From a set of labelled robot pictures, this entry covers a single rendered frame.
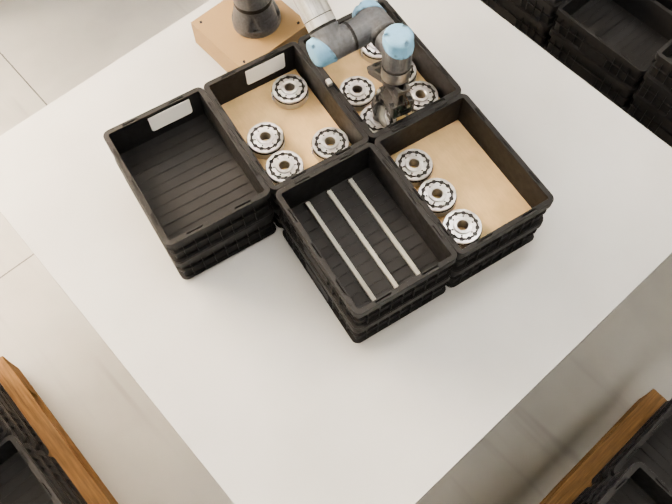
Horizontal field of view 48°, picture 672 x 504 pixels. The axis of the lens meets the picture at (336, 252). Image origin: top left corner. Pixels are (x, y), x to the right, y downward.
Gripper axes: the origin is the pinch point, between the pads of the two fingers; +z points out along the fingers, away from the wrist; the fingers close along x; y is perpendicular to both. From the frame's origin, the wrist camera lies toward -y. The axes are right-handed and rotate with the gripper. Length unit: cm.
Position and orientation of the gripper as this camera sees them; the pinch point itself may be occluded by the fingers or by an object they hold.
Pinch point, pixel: (387, 115)
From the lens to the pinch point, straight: 215.2
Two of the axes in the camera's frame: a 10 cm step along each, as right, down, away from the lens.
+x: 9.0, -4.0, 1.8
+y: 4.4, 8.1, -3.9
